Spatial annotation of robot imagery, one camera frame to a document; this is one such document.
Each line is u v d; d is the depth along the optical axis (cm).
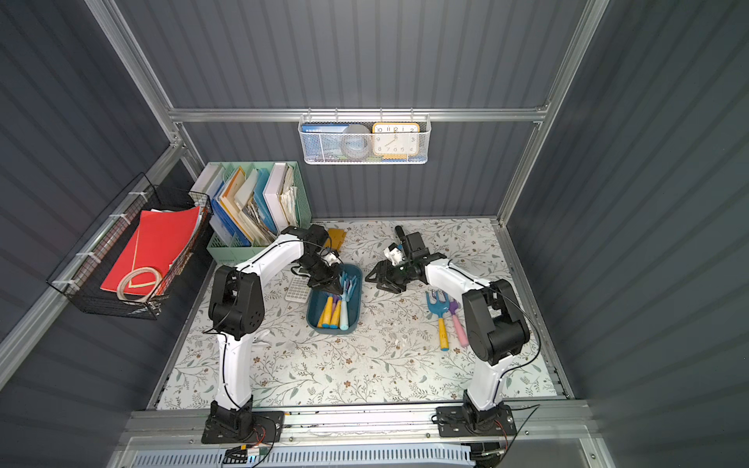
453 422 73
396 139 88
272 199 94
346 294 94
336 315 88
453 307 94
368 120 89
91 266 63
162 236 73
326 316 87
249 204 96
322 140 84
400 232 111
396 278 81
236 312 57
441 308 94
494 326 49
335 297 93
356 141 91
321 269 84
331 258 91
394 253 88
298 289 99
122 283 67
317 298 96
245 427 66
